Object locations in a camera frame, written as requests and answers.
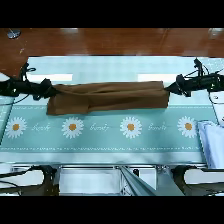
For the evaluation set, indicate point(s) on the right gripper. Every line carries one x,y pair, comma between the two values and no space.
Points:
184,85

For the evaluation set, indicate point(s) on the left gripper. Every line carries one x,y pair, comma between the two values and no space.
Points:
42,89

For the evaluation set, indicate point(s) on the brown garment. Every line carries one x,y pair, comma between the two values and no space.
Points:
110,96

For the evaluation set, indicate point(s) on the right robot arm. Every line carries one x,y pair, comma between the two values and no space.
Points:
211,81

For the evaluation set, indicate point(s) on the light blue garment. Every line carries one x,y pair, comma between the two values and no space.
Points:
213,143

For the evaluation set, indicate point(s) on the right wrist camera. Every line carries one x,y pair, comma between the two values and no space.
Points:
198,66

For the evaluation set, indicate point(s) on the silver frame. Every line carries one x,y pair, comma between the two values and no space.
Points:
138,186

